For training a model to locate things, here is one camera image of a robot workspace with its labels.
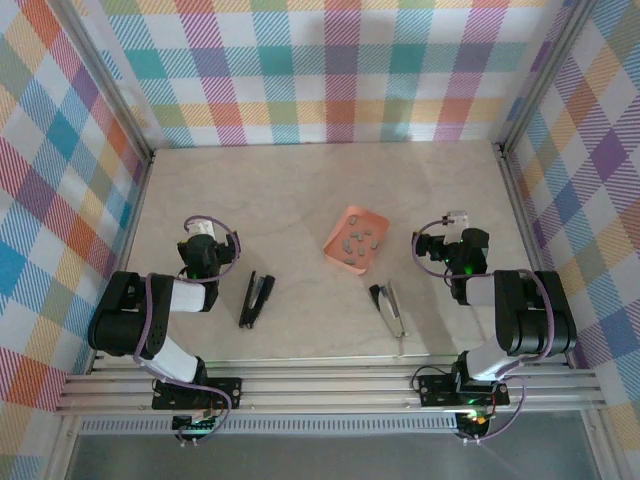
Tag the orange plastic tray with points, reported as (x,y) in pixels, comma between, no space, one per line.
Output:
(362,262)

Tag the silver and black stapler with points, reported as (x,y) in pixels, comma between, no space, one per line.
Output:
(390,307)

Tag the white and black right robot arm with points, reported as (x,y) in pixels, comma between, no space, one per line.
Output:
(540,320)

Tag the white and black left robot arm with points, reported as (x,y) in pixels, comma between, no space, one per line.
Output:
(120,320)

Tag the small green circuit board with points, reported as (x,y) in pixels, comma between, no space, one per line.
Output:
(475,421)
(192,425)

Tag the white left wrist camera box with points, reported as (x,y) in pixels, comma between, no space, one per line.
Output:
(202,227)

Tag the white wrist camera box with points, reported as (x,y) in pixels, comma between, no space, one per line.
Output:
(202,227)
(457,219)

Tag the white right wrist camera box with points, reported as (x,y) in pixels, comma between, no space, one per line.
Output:
(457,219)

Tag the aluminium side rail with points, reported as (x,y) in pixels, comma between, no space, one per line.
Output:
(534,250)
(125,250)

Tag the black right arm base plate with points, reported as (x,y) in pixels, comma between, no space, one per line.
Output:
(435,390)

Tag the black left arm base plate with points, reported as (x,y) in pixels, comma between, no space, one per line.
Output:
(230,392)

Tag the aluminium cross rail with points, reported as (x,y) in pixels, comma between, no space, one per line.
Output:
(325,395)

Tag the aluminium corner post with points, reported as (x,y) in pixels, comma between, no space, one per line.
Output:
(107,75)
(545,75)

